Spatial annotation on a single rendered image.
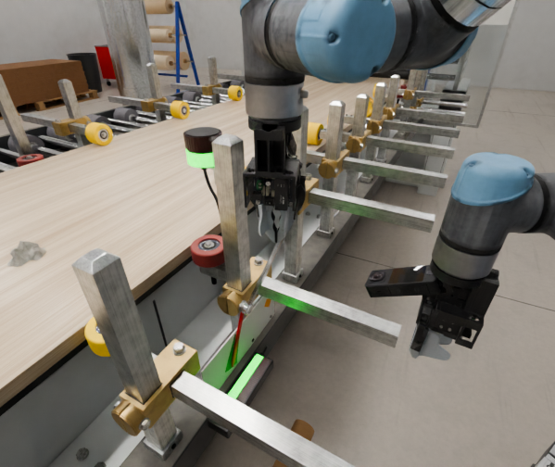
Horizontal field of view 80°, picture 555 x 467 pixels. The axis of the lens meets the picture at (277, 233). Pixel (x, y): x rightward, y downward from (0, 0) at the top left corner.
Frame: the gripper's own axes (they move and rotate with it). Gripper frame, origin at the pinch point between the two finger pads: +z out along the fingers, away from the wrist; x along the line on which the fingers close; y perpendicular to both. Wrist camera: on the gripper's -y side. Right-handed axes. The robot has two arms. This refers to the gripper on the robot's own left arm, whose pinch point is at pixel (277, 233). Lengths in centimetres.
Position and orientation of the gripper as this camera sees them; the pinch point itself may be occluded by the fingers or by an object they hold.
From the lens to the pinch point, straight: 56.8
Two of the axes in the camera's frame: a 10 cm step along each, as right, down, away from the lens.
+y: -1.5, 5.4, -8.3
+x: 9.9, 0.8, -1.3
